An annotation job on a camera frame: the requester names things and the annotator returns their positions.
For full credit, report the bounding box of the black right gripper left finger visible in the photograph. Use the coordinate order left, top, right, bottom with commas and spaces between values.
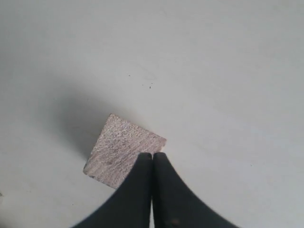
75, 153, 152, 228

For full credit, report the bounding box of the smallest wooden cube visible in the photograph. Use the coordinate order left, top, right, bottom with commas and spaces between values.
83, 114, 167, 189

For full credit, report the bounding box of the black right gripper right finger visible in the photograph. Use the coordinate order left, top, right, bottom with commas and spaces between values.
152, 152, 236, 228

